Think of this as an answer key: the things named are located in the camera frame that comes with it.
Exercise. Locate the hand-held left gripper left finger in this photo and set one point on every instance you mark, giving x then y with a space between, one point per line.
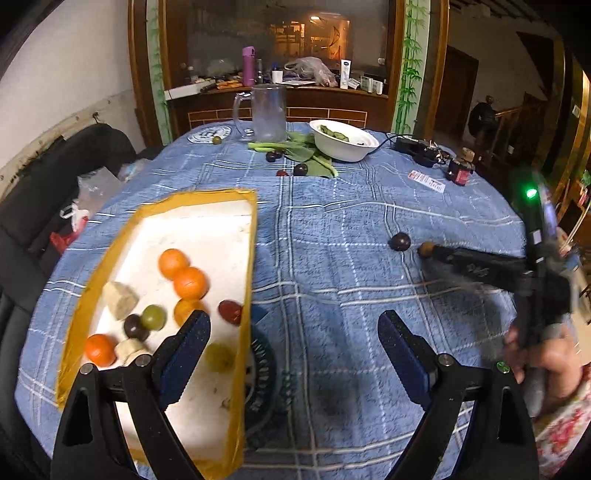
184 360

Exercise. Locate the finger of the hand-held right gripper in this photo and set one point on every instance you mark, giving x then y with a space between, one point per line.
480 267

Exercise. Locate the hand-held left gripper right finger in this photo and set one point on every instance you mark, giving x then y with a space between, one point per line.
401 355

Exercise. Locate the large peeled banana piece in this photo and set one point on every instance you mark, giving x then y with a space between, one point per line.
130 349

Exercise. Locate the small brown longan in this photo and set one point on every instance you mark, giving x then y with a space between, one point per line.
425 249

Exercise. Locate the dark purple grape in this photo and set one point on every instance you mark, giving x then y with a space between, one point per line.
134 326

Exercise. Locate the red grape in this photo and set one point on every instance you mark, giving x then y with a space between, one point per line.
230 311

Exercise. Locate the orange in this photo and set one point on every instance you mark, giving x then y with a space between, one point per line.
187 310
190 282
173 263
100 349

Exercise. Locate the dark plum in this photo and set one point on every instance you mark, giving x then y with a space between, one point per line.
273 156
400 241
300 169

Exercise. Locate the white foam tray yellow edge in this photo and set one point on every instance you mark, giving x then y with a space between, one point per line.
207 240

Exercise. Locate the person's right forearm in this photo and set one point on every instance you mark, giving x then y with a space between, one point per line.
568 434

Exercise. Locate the person's right hand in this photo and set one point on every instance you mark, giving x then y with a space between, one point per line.
558 364

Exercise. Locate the black and red battery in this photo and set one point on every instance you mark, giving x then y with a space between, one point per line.
459 173

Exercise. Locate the white and red card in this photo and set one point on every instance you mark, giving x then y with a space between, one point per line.
427 180

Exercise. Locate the blue checked tablecloth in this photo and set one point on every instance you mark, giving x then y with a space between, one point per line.
332 277

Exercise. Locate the small wooden object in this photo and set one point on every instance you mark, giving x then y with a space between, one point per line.
468 154

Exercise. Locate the dark figure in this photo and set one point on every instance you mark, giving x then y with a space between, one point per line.
484 117

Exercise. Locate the wooden stair railing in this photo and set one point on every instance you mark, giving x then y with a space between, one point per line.
517 113

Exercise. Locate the red plastic bag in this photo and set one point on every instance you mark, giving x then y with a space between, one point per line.
62 240

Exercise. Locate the wooden door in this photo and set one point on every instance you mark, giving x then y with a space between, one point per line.
455 92

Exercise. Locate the white bowl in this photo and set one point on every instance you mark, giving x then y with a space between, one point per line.
341 150

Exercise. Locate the clear plastic bag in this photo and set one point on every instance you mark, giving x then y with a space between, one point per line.
94 184

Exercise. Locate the green vegetables in bowl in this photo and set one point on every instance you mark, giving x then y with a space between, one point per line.
334 134

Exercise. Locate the black sofa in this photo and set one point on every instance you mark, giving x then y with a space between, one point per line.
27 230

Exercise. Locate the bamboo painted panel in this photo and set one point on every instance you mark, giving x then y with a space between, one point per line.
408 69
154 60

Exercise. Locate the white boxes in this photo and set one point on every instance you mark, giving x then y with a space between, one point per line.
371 84

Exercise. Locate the leafy green vegetable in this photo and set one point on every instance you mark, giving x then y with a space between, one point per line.
300 147

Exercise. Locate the wooden counter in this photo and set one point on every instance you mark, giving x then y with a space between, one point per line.
314 106

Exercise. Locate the white tube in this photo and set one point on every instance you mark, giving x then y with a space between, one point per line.
345 74

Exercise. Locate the clear glass pitcher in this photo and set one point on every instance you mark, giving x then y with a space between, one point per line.
268 115

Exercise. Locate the pink plastic bag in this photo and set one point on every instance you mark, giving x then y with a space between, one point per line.
314 69

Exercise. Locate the white board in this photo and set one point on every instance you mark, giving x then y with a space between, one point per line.
184 92

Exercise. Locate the orange snack packet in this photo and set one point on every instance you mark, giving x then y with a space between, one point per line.
228 84

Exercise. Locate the white cup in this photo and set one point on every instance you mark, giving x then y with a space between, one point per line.
277 75

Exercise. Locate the purple bottle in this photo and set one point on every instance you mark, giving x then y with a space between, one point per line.
249 67

